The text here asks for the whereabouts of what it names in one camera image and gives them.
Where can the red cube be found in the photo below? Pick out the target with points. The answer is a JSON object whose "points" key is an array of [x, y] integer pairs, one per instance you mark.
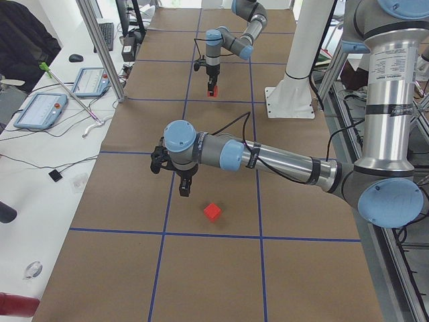
{"points": [[212, 212], [212, 92]]}

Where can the black box with label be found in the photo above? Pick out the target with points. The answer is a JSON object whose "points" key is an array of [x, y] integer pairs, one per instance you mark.
{"points": [[131, 45]]}

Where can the black keyboard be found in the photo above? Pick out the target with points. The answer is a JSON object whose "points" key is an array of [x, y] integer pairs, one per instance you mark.
{"points": [[108, 33]]}

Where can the teach pendant far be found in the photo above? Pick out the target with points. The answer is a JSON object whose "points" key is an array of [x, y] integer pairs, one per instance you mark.
{"points": [[90, 82]]}

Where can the teach pendant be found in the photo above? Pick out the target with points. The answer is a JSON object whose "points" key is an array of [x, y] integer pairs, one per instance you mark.
{"points": [[90, 82], [42, 111]]}

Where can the black computer mouse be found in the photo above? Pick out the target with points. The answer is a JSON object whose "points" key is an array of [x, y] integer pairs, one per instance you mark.
{"points": [[75, 58]]}

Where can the teach pendant near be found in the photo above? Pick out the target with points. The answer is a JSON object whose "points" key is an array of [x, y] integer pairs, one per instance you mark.
{"points": [[42, 111]]}

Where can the grabber stick green tip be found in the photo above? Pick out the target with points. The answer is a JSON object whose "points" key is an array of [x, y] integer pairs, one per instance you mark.
{"points": [[43, 66]]}

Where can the red cylinder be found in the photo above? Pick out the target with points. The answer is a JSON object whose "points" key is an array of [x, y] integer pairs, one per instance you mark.
{"points": [[18, 306]]}

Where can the white camera post with base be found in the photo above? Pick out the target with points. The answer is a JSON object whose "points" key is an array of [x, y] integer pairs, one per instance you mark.
{"points": [[292, 98]]}

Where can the aluminium frame post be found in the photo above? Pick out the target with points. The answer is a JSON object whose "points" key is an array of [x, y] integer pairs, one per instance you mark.
{"points": [[90, 20]]}

